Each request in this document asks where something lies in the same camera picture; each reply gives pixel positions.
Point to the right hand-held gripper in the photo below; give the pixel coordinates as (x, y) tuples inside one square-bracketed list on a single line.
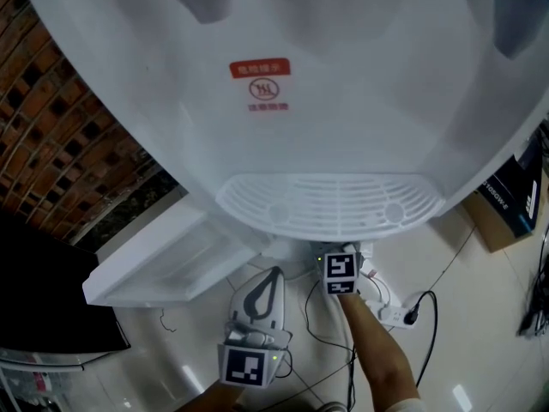
[(341, 268)]

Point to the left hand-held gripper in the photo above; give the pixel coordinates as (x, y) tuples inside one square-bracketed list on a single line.
[(244, 361)]

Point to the white water dispenser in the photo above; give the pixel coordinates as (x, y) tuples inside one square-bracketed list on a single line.
[(343, 135)]

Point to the person's left forearm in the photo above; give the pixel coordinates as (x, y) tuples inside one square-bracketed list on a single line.
[(214, 399)]

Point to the person's right forearm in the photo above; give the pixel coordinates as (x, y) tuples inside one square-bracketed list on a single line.
[(377, 354)]

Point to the white panel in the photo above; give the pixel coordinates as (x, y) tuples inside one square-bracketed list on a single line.
[(171, 264)]

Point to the white drip tray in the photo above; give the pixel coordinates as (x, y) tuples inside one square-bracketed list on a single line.
[(330, 204)]

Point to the white power strip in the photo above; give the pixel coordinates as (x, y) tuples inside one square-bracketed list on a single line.
[(390, 313)]

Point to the black product box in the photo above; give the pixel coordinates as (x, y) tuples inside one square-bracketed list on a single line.
[(514, 204)]

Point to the red warning label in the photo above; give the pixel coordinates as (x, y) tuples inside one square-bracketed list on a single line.
[(260, 69)]

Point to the black glass-door fridge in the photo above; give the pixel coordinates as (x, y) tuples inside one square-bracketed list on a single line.
[(43, 298)]

